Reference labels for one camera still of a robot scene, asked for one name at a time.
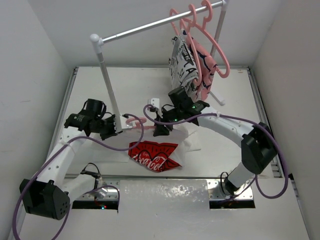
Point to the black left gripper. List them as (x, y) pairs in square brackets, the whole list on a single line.
[(112, 119)]

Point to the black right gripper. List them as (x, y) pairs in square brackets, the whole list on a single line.
[(163, 129)]

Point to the white red print t-shirt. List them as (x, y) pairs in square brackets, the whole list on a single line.
[(155, 153)]

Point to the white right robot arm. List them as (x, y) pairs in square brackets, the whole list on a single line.
[(254, 139)]

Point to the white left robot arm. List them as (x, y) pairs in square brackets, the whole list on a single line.
[(46, 194)]

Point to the black white print shirt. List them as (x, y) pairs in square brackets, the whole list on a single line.
[(182, 66)]

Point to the pink print shirt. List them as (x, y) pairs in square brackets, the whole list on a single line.
[(208, 68)]

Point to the pink hanger holding print shirt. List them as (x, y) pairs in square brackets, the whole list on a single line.
[(182, 27)]

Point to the white silver clothes rack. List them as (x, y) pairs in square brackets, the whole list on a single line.
[(130, 56)]

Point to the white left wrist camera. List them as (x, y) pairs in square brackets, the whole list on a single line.
[(121, 125)]

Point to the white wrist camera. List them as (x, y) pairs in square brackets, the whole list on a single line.
[(153, 105), (121, 125)]

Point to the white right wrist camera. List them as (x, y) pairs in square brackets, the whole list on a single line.
[(153, 105)]

